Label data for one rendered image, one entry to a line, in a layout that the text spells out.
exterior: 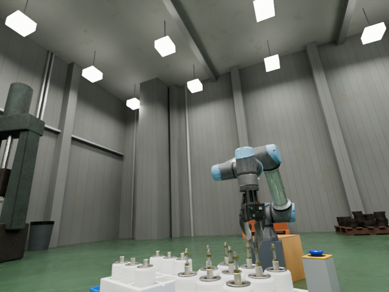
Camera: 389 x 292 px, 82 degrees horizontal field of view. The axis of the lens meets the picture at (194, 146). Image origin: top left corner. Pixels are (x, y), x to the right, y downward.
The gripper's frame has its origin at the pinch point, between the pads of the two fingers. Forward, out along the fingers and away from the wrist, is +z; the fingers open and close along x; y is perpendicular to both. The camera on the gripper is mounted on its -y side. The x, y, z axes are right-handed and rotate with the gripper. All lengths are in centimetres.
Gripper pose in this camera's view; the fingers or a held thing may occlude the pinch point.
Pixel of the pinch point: (254, 244)
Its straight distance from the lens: 89.3
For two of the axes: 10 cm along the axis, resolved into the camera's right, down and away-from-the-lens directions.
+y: -0.1, -3.3, -9.5
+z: 0.5, 9.4, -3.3
